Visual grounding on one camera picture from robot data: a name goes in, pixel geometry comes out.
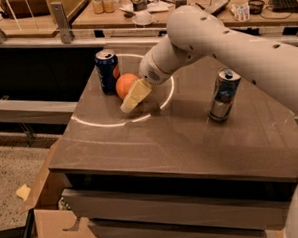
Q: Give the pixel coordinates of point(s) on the yellow foam scrap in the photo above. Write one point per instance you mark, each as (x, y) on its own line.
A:
(23, 192)

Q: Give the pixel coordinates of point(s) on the orange fruit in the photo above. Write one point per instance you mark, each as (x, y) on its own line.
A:
(124, 83)

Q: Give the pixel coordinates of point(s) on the blue pepsi can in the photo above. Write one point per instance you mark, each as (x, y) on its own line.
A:
(107, 67)

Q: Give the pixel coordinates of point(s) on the white bowl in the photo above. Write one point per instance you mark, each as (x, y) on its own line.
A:
(143, 18)

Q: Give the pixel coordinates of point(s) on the silver energy drink can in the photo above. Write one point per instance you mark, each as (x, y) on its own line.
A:
(225, 90)

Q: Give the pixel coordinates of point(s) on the dark mesh cup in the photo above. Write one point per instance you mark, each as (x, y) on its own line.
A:
(255, 6)

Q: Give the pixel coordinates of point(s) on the brown box on desk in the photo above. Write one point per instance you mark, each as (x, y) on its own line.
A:
(24, 8)

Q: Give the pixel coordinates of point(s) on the brown cardboard box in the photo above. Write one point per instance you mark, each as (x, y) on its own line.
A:
(43, 199)

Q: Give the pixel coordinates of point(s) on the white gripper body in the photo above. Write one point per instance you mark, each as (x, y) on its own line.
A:
(150, 69)

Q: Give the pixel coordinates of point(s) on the black keyboard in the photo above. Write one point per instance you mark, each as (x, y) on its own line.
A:
(284, 6)

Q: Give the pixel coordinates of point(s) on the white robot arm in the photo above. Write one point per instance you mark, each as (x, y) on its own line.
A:
(193, 33)

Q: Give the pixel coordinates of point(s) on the metal bracket middle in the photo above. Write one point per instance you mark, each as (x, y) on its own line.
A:
(62, 22)

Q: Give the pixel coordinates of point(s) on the orange juice bottle left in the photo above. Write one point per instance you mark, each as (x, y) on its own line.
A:
(97, 6)

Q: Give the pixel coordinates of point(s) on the grey drawer cabinet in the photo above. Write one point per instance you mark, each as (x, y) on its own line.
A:
(168, 171)

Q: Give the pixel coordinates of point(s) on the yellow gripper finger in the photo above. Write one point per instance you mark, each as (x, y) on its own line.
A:
(138, 91)

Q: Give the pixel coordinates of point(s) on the orange juice bottle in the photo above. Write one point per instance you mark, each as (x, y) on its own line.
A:
(108, 6)
(97, 6)

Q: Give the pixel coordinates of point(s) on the white printed carton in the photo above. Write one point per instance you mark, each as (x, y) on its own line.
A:
(241, 12)

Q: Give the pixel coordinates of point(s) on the white power strip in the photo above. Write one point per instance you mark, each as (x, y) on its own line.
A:
(217, 7)

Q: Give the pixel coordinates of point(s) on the black adapter on desk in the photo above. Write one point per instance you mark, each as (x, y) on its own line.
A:
(140, 5)

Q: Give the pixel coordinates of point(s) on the orange juice bottle right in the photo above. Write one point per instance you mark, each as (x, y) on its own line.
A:
(108, 6)

